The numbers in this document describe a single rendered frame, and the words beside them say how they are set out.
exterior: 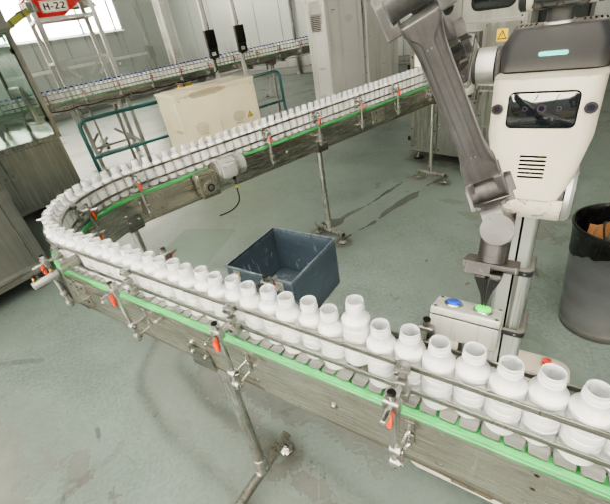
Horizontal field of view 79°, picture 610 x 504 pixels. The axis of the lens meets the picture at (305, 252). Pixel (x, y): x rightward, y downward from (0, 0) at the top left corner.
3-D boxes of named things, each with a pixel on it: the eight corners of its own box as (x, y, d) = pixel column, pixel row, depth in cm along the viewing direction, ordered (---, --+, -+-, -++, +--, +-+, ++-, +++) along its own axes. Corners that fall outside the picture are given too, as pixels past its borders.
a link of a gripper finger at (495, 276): (494, 313, 75) (502, 269, 73) (457, 304, 79) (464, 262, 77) (498, 303, 81) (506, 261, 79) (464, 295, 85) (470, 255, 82)
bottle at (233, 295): (248, 335, 100) (233, 287, 92) (231, 329, 103) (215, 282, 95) (261, 320, 105) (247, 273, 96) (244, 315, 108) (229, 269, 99)
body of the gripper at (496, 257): (516, 278, 72) (524, 241, 70) (461, 267, 77) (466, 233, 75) (519, 270, 77) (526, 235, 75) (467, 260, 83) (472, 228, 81)
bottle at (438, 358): (415, 401, 77) (416, 344, 68) (429, 381, 80) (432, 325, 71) (444, 417, 73) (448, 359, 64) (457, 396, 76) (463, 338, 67)
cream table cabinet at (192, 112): (248, 158, 577) (229, 75, 515) (271, 165, 533) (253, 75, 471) (183, 183, 524) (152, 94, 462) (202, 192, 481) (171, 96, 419)
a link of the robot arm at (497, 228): (510, 169, 73) (464, 185, 78) (509, 171, 63) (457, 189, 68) (529, 226, 74) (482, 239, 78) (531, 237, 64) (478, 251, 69)
